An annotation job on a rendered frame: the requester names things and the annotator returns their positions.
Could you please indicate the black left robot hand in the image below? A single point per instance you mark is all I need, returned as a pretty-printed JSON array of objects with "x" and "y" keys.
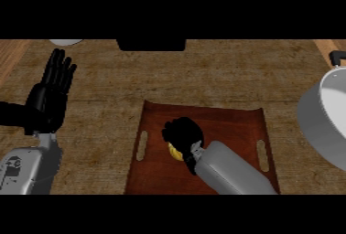
[{"x": 47, "y": 97}]

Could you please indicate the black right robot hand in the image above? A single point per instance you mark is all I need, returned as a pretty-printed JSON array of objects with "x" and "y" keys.
[{"x": 185, "y": 131}]

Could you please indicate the yellow squash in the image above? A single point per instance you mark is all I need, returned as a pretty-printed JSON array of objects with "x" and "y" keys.
[{"x": 175, "y": 152}]

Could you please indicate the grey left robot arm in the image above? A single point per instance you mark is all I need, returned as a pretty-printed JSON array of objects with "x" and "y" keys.
[{"x": 27, "y": 164}]

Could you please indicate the brown wooden tray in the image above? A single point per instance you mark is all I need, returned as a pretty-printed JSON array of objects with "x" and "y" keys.
[{"x": 157, "y": 170}]

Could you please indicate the grey metal pot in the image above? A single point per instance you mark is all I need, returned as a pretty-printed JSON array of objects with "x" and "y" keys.
[{"x": 322, "y": 115}]

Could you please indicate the white round dish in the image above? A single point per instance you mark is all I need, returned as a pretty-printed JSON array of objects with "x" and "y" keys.
[{"x": 65, "y": 41}]

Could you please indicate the black box appliance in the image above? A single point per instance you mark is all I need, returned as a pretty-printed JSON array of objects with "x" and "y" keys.
[{"x": 151, "y": 44}]

